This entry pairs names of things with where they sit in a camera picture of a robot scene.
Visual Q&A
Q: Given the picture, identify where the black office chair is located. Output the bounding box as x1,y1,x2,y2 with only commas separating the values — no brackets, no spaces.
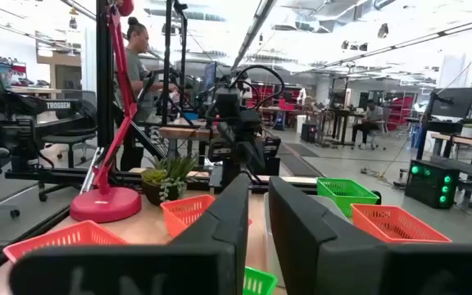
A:
37,89,100,202

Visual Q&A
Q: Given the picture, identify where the wooden table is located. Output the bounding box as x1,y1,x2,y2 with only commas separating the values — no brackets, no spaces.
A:
430,131,472,173

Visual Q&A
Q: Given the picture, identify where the black computer with green lights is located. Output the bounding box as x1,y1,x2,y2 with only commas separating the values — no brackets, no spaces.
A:
404,159,461,210

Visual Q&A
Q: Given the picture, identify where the red desk lamp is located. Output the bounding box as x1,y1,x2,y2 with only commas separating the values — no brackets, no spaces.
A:
70,0,143,225

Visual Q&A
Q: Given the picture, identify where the wooden workbench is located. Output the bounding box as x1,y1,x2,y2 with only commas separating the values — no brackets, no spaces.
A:
157,125,220,167

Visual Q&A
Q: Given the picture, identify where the green plastic basket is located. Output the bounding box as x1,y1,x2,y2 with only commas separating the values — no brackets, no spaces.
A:
315,176,380,218
243,265,279,295

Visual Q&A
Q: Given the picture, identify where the standing person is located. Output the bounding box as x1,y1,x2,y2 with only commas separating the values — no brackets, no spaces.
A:
115,16,179,171

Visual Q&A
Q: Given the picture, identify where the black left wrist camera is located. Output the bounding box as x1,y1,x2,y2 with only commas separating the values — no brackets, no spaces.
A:
215,86,242,118

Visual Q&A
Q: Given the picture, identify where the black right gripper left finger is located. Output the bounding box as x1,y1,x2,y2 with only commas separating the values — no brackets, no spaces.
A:
8,171,252,295

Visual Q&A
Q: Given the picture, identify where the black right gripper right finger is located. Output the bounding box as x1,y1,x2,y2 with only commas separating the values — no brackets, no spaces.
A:
267,175,472,295

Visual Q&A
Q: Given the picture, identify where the long ceiling light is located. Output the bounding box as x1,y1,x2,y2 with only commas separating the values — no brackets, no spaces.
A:
230,0,278,71

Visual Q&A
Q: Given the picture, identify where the potted succulent plant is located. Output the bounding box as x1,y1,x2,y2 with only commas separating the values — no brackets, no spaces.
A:
140,154,198,207

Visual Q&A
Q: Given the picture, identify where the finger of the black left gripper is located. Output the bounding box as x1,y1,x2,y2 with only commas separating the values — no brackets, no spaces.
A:
217,121,243,153
238,138,266,173

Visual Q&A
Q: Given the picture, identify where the black floor mat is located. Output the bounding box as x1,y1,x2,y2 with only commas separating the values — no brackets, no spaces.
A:
276,142,323,178

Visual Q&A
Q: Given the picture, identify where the black left camera cable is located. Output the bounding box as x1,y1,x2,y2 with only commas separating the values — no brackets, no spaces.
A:
230,64,285,111

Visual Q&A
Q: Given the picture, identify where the small black computer tower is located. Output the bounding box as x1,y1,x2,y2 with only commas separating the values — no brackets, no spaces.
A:
300,123,317,143

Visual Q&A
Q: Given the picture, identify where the black monitor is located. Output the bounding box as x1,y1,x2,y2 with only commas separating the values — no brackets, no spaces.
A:
426,87,472,120

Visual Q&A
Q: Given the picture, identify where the orange plastic basket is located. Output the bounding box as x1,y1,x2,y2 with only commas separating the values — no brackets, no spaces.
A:
350,203,453,245
161,194,216,238
2,220,129,263

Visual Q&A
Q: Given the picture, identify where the seated person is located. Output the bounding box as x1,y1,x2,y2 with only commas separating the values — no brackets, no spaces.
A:
350,99,384,147

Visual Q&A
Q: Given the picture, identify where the black vertical stand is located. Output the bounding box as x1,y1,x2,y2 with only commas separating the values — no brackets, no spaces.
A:
161,0,190,126

